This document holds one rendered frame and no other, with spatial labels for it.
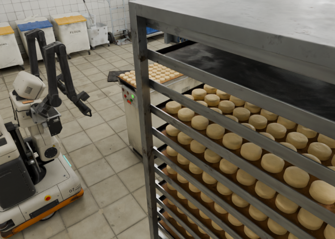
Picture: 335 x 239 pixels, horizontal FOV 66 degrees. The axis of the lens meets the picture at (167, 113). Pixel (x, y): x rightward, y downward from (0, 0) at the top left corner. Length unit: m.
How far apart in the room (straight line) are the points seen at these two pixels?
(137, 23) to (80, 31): 4.87
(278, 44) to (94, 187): 2.37
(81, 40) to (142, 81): 4.89
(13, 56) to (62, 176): 3.37
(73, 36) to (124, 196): 3.78
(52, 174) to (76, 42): 3.56
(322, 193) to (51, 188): 2.07
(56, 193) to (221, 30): 2.08
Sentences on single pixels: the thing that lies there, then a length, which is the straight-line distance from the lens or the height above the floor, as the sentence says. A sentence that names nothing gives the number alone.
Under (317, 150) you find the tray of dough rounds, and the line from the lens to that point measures 0.73.
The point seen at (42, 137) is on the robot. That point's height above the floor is 0.67.
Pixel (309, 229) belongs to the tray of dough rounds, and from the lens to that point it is 0.70.
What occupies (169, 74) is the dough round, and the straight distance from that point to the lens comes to 2.42.
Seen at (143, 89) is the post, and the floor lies 1.58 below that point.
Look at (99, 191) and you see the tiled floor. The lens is 2.60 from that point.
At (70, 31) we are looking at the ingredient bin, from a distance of 5.50.
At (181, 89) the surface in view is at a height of 0.74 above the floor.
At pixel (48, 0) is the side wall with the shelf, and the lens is 6.00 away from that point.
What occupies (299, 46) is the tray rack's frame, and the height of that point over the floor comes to 1.81.
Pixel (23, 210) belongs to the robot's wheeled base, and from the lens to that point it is 2.37.
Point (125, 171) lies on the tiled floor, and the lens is 2.71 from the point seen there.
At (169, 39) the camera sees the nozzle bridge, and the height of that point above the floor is 1.07.
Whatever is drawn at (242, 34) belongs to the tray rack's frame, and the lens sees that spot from 0.47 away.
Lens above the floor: 1.94
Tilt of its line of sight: 34 degrees down
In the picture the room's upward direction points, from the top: 1 degrees counter-clockwise
